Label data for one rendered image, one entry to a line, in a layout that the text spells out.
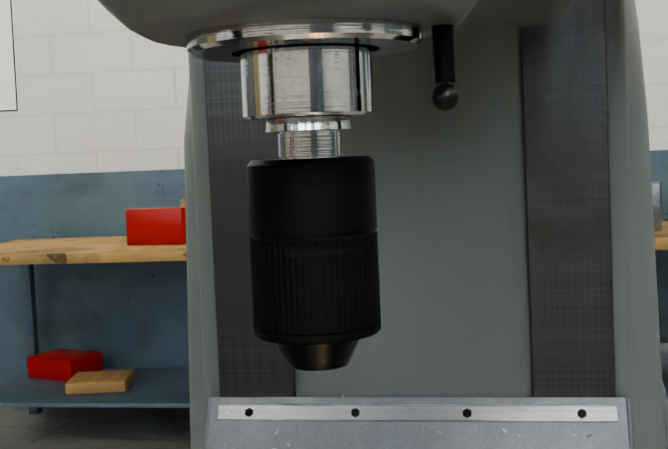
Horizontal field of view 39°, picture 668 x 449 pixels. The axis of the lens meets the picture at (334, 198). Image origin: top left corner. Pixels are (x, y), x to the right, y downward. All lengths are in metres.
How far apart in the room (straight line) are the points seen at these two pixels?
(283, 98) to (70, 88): 4.69
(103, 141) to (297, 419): 4.24
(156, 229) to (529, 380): 3.57
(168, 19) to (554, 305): 0.47
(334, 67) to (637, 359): 0.48
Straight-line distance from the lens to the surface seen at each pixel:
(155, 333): 4.92
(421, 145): 0.72
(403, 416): 0.73
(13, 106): 5.14
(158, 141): 4.83
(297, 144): 0.34
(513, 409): 0.73
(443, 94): 0.34
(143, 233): 4.25
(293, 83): 0.33
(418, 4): 0.30
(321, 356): 0.34
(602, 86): 0.71
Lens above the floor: 1.27
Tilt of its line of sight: 3 degrees down
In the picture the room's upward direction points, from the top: 2 degrees counter-clockwise
